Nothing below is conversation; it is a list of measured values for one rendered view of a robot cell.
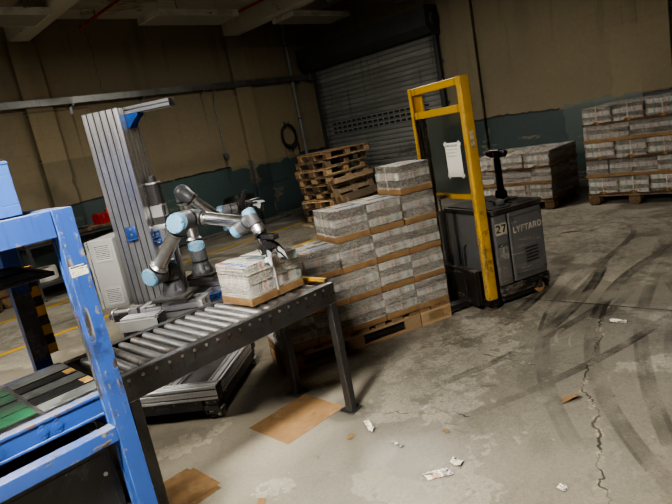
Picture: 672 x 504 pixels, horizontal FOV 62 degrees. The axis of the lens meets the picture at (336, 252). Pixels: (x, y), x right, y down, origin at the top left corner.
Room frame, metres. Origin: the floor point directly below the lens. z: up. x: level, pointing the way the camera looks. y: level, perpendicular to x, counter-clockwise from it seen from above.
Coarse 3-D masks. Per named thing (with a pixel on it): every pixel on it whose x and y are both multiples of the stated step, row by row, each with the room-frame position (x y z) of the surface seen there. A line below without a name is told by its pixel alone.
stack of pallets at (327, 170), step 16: (304, 160) 10.87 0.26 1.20; (320, 160) 10.44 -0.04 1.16; (336, 160) 11.56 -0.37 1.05; (352, 160) 10.84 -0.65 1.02; (304, 176) 10.96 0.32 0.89; (320, 176) 10.48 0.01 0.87; (336, 176) 10.90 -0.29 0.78; (304, 192) 10.77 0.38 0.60; (320, 192) 10.53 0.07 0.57; (304, 208) 10.78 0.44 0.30; (320, 208) 10.50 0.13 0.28
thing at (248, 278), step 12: (216, 264) 3.10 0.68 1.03; (228, 264) 3.03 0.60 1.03; (240, 264) 2.98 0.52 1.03; (252, 264) 2.93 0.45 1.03; (264, 264) 2.98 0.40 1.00; (228, 276) 3.02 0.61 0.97; (240, 276) 2.94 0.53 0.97; (252, 276) 2.92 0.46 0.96; (264, 276) 2.97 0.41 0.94; (228, 288) 3.05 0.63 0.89; (240, 288) 2.96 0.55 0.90; (252, 288) 2.91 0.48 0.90; (264, 288) 2.97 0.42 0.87
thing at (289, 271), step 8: (288, 248) 3.17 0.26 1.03; (288, 256) 3.11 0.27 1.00; (296, 256) 3.14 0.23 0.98; (280, 264) 3.06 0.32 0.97; (288, 264) 3.09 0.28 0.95; (296, 264) 3.13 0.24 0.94; (280, 272) 3.05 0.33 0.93; (288, 272) 3.09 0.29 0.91; (296, 272) 3.13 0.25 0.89; (280, 280) 3.05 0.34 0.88; (288, 280) 3.08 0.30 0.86
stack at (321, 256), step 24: (360, 240) 4.07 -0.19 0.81; (384, 240) 4.15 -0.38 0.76; (312, 264) 3.93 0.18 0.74; (336, 264) 3.99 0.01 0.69; (384, 264) 4.13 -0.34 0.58; (408, 264) 4.21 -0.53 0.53; (336, 288) 3.97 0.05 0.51; (360, 288) 4.05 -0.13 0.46; (408, 288) 4.19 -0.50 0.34; (360, 312) 4.03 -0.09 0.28; (384, 312) 4.10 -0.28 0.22; (312, 336) 3.88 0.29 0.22; (360, 336) 4.02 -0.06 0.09; (384, 336) 4.11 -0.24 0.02
